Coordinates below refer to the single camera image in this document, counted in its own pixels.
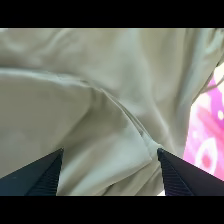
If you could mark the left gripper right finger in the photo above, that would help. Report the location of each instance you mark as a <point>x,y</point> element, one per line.
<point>186,176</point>

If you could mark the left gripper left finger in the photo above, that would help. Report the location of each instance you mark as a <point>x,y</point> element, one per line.
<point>36,176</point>

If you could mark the brown pants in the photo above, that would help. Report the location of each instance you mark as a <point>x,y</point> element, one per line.
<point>100,93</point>

